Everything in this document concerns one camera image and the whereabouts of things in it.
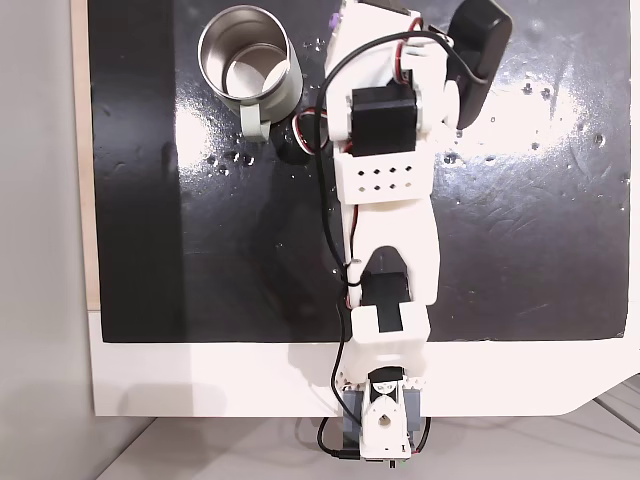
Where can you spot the black glossy table mat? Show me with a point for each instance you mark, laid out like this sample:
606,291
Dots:
500,250

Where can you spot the small black round object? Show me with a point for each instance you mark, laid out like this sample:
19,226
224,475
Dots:
292,152

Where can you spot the black oval camera box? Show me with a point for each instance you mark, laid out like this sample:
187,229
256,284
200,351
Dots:
480,45

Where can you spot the pale green steel mug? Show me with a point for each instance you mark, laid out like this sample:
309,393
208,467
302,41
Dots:
240,35

